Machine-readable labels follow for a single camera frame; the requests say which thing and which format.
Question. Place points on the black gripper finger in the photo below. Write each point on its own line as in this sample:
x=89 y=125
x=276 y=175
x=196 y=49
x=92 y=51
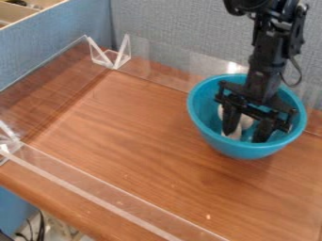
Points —
x=263 y=131
x=231 y=118

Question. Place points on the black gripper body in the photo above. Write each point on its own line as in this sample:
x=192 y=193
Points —
x=256 y=95

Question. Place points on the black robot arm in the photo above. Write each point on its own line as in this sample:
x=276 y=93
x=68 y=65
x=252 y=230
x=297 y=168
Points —
x=276 y=41

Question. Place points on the blue plastic bowl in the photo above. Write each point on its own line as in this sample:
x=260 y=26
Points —
x=202 y=109

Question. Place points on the wooden shelf unit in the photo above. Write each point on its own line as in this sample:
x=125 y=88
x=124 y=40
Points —
x=17 y=10

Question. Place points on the clear acrylic barrier frame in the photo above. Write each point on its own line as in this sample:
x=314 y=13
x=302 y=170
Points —
x=99 y=149

